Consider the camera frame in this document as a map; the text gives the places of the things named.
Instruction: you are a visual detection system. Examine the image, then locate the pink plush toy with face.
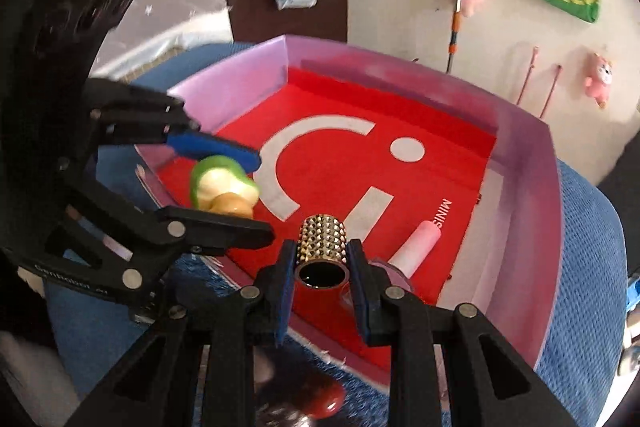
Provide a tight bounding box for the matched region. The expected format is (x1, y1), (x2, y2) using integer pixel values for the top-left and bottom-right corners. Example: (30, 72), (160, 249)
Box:
(585, 52), (615, 110)

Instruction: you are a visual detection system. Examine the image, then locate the green toy figure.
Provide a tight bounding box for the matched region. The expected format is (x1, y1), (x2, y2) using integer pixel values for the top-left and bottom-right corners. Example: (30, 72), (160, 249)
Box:
(189, 155), (262, 218)

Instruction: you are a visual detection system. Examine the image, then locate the purple cardboard box red bottom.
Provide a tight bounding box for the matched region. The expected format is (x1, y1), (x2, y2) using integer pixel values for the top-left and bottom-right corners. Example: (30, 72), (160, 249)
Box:
(134, 34), (558, 390)

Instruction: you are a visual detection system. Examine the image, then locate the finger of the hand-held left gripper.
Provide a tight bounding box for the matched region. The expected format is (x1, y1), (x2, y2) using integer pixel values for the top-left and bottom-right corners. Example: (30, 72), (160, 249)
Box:
(20, 184), (276, 308)
(85, 79), (263, 172)

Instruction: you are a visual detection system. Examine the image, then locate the blue knitted blanket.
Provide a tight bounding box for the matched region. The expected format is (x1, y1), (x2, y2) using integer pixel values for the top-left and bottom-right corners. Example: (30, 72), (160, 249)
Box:
(42, 42), (628, 427)

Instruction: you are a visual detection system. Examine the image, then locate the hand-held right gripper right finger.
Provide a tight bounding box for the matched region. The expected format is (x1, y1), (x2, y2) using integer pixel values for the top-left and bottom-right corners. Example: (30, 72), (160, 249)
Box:
(347, 238), (581, 427)

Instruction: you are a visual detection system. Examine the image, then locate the brown nail polish bottle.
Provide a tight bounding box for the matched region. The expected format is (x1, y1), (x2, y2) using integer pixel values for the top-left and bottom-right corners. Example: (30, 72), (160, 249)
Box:
(255, 377), (346, 427)

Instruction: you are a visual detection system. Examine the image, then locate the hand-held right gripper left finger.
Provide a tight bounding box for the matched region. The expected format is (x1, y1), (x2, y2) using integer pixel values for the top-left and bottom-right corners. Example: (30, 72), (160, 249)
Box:
(65, 239), (301, 427)

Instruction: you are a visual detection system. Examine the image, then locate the pink nail polish bottle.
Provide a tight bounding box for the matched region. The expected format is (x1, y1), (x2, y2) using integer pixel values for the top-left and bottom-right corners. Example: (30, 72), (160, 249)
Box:
(367, 221), (442, 293)

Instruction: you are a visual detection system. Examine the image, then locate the gold studded cylinder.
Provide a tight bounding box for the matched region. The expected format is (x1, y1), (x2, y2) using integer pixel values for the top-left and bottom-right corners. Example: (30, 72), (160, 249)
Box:
(294, 215), (349, 290)

